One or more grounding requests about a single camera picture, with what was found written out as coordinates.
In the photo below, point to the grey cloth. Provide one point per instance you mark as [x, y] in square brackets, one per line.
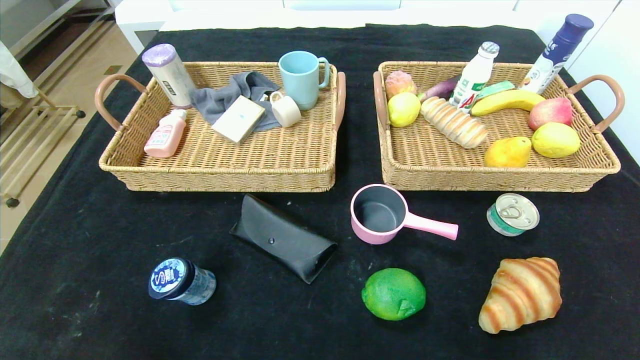
[220, 97]

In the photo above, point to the green snack pack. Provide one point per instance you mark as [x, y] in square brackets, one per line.
[497, 89]

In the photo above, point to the yellow banana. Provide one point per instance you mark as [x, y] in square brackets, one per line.
[510, 100]

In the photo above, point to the light blue mug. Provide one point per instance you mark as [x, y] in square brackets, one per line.
[300, 82]

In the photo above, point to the white milk bottle green label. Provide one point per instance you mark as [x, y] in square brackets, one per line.
[475, 75]

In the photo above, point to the white bottle with blue cap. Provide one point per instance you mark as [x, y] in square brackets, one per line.
[557, 50]

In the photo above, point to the gold metal rolling rack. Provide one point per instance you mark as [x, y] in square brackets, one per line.
[30, 131]

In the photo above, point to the tin can with green label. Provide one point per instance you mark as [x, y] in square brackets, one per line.
[514, 212]

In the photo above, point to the yellow lemon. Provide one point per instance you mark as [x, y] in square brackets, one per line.
[555, 140]

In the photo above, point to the yellow pear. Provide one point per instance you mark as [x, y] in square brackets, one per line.
[506, 152]

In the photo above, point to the small cream cup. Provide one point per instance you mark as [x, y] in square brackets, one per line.
[287, 111]

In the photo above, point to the striped croissant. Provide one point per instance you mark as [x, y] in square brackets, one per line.
[522, 295]

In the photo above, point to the black glasses case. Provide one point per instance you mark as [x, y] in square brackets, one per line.
[280, 237]

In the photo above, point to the white counter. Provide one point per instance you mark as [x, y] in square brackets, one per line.
[225, 15]

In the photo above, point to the wicker basket with food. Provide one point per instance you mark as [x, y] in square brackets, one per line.
[450, 165]

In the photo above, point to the long striped bread loaf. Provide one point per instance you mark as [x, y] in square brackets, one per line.
[455, 122]

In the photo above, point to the pink bumpy fruit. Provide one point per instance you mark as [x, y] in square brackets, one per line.
[399, 82]

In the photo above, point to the green lime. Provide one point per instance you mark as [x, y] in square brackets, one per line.
[392, 294]

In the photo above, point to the red peach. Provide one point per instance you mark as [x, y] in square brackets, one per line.
[550, 112]

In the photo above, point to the wicker basket with household items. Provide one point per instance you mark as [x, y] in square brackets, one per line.
[260, 160]

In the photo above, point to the yellow-green apple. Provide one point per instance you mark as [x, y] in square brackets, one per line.
[404, 110]

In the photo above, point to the beige soap box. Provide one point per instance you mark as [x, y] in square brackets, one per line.
[237, 120]

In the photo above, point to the pink saucepan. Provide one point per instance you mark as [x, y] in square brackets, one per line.
[377, 210]

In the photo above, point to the white tumbler with purple lid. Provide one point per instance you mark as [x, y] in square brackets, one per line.
[170, 75]

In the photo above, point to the purple eggplant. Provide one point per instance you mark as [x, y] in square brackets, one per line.
[440, 90]

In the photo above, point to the white hanging fabric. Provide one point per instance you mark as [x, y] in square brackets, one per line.
[12, 75]

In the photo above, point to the pink lotion bottle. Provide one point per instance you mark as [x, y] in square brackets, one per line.
[165, 136]

